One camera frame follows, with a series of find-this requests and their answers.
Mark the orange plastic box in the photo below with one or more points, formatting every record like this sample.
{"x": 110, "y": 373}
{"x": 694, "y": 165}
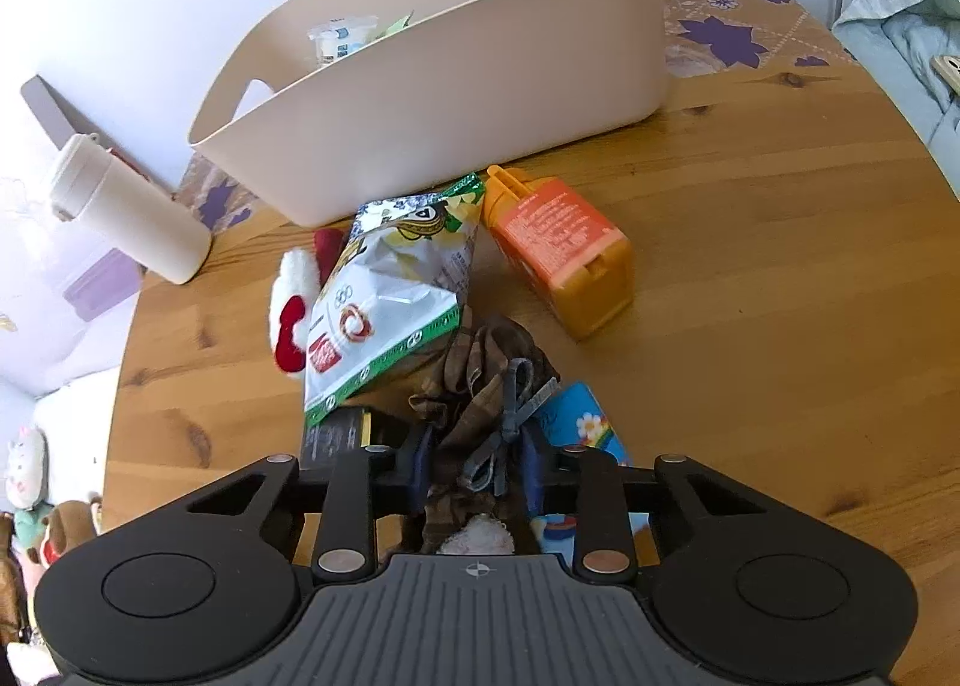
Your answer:
{"x": 562, "y": 244}

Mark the brown plaid cloth bow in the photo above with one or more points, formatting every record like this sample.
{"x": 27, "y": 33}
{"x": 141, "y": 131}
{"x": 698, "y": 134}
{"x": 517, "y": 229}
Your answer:
{"x": 480, "y": 371}

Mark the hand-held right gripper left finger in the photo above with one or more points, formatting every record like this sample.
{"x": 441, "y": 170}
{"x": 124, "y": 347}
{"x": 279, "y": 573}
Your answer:
{"x": 421, "y": 461}

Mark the wooden desk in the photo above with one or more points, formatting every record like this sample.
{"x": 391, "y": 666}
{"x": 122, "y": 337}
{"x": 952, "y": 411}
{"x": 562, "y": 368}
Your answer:
{"x": 750, "y": 356}

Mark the blue cartoon booklet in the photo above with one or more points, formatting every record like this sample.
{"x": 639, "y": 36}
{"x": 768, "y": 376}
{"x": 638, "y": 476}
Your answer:
{"x": 585, "y": 424}

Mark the brown plush bear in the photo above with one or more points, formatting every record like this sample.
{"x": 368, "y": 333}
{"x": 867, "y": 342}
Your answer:
{"x": 71, "y": 528}

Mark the white bunny plush toy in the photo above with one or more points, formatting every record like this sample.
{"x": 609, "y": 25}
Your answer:
{"x": 24, "y": 465}

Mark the small black box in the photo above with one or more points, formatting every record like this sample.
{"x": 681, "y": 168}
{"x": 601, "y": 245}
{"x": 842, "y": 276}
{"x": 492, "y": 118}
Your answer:
{"x": 337, "y": 435}

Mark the white green snack bag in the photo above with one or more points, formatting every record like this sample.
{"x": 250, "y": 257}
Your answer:
{"x": 382, "y": 296}

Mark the white thermos bottle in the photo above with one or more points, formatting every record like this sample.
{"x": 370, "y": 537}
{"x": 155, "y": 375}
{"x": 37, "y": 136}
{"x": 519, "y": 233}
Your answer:
{"x": 135, "y": 221}

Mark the lavender board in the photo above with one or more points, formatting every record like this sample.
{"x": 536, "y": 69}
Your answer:
{"x": 45, "y": 296}

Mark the clear blue white packet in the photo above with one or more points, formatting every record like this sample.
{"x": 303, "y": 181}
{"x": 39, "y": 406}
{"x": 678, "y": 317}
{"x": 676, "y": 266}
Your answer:
{"x": 341, "y": 38}

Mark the white plush toy red bow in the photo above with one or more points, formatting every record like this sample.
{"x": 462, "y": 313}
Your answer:
{"x": 292, "y": 281}

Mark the beige plastic storage basket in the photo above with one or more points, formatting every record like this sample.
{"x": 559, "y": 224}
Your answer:
{"x": 487, "y": 79}

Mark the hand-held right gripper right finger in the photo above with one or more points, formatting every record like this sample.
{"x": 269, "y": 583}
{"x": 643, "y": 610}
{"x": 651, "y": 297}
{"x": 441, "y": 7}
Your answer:
{"x": 534, "y": 468}

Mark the white bedding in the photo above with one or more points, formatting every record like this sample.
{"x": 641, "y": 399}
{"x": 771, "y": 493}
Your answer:
{"x": 67, "y": 424}

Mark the beige remote control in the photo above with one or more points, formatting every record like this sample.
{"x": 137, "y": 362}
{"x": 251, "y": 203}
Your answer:
{"x": 949, "y": 75}

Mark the light blue quilted blanket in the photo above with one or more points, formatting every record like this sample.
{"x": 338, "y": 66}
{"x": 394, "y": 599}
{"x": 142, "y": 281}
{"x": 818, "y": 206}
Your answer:
{"x": 900, "y": 49}

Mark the purple flower table mat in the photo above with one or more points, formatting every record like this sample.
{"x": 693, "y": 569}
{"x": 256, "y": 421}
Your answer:
{"x": 720, "y": 34}

